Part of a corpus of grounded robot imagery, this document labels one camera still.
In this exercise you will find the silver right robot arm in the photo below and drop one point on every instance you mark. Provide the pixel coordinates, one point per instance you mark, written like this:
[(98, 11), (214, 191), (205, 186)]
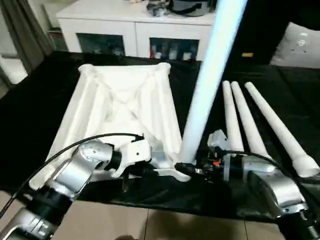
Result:
[(275, 182)]

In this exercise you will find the black cabinet with yellow label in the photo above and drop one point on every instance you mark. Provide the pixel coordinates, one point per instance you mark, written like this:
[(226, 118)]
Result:
[(257, 27)]

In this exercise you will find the black tangled bundle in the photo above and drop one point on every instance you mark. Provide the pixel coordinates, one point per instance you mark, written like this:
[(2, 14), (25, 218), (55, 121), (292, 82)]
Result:
[(157, 10)]

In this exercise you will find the brown rounded robot part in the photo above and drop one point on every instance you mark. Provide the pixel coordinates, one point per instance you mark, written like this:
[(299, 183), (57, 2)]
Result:
[(126, 238)]

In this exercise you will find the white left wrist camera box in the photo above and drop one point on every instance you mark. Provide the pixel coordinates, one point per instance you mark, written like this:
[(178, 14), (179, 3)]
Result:
[(136, 152)]

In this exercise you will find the white plastic table top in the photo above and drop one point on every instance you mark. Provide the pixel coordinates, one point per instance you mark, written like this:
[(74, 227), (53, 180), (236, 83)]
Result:
[(112, 100)]

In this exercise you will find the white plastic table leg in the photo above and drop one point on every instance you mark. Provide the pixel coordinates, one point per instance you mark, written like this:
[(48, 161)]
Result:
[(232, 120), (250, 122), (277, 125), (212, 75)]

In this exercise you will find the light grey cushion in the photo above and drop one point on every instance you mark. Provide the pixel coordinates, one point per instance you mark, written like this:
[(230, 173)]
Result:
[(297, 47)]

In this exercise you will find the white sideboard with glass doors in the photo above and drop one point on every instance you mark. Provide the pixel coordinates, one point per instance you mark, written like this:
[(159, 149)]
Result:
[(135, 27)]

